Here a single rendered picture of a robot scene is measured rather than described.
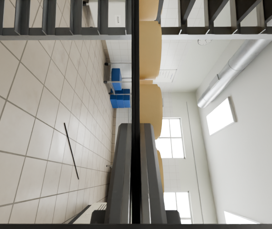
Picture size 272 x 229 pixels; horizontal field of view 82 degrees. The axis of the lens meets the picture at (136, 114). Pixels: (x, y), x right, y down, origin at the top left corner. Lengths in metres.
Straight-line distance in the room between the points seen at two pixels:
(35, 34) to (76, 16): 0.15
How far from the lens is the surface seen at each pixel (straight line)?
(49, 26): 0.68
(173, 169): 5.18
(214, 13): 0.61
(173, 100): 5.84
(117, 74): 4.11
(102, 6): 0.66
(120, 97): 4.82
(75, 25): 0.65
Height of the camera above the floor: 0.80
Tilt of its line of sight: level
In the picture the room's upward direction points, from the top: 90 degrees clockwise
